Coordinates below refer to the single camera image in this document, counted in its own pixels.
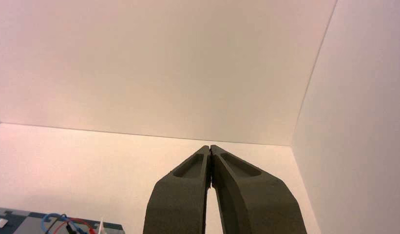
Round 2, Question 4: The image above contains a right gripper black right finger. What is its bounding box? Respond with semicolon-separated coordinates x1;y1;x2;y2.
210;144;307;234

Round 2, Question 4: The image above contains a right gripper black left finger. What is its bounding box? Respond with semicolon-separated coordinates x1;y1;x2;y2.
142;145;210;234

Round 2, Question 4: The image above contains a blue wire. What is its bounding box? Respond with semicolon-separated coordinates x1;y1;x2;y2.
41;213;88;234

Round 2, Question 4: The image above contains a black wire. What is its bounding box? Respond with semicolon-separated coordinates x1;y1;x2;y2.
44;217;75;234

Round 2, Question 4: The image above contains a grey and teal task box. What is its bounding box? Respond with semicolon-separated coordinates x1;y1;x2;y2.
0;206;125;234

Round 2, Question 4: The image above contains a red wire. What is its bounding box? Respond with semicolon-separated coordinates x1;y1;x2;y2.
53;218;97;234

